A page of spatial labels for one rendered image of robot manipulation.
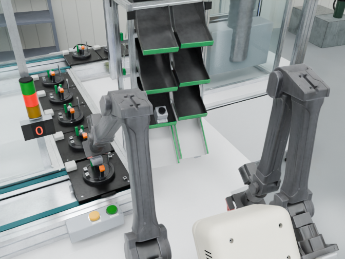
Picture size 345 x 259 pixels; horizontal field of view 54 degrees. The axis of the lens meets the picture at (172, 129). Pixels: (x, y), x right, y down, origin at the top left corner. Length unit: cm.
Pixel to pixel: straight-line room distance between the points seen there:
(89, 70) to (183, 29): 133
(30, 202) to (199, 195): 73
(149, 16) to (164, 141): 54
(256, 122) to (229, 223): 190
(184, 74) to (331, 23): 476
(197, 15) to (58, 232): 101
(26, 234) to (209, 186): 80
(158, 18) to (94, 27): 412
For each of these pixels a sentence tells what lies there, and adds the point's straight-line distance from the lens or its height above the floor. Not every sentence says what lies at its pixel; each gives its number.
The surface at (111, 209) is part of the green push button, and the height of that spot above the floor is 97.
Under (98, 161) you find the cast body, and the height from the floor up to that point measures 107.
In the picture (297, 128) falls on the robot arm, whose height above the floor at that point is 150.
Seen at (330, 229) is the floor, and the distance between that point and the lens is 281.
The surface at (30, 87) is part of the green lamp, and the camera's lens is 136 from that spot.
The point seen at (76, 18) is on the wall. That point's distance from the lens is 541.
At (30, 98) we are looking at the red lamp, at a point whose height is 135.
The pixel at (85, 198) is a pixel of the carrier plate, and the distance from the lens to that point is 143.
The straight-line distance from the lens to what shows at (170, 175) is 166.
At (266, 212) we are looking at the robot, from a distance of 82.
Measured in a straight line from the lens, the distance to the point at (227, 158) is 179.
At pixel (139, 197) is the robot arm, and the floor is 139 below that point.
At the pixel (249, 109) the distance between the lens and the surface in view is 251.
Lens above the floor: 198
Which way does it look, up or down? 35 degrees down
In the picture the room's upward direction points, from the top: 1 degrees clockwise
